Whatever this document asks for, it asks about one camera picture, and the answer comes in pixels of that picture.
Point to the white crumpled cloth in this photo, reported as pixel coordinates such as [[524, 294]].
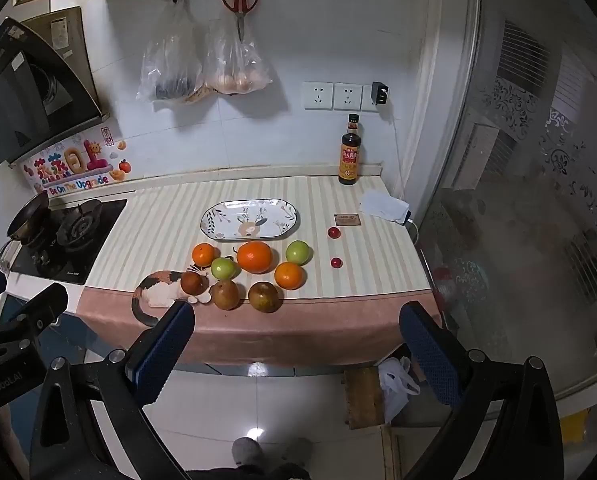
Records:
[[383, 205]]

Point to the colourful wall sticker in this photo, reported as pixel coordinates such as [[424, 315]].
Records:
[[73, 165]]

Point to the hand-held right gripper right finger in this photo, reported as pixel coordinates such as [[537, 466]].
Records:
[[428, 355]]

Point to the black frying pan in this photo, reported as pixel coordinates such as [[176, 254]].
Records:
[[26, 220]]

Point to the striped cat print table mat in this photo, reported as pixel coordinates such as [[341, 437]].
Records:
[[153, 220]]

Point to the clear plastic bag dark contents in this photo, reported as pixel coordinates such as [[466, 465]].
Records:
[[171, 60]]

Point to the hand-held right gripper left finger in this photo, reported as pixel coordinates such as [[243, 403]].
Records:
[[162, 347]]

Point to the wooden stool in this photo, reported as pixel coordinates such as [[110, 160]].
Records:
[[363, 400]]

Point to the white plastic bag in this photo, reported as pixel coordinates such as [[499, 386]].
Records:
[[396, 390]]

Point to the green apple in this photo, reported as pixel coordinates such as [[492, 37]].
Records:
[[299, 252], [225, 268]]

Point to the dark sauce bottle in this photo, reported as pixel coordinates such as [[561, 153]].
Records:
[[350, 160]]

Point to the grey slipper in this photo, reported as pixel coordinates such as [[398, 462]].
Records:
[[246, 450]]

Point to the black gas stove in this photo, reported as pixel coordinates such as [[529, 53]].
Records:
[[78, 232]]

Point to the small orange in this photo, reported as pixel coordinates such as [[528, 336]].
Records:
[[203, 254], [289, 276]]

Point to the black plug adapter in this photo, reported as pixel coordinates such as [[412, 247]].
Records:
[[380, 94]]

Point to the floral oval ceramic plate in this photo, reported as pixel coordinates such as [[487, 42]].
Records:
[[248, 217]]

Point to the white wall socket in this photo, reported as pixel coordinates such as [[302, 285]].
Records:
[[347, 96], [317, 96]]

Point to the clear plastic bag with eggs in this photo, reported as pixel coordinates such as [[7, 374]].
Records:
[[233, 70]]

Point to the brown round pear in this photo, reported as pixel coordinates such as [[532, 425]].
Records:
[[227, 294], [195, 281], [266, 296]]

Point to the large orange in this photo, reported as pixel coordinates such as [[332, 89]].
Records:
[[254, 256]]

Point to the small brown card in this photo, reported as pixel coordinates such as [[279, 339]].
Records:
[[348, 220]]

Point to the black range hood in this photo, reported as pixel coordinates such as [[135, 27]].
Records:
[[28, 90]]

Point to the frosted glass sliding door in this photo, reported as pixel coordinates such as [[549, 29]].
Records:
[[528, 160]]

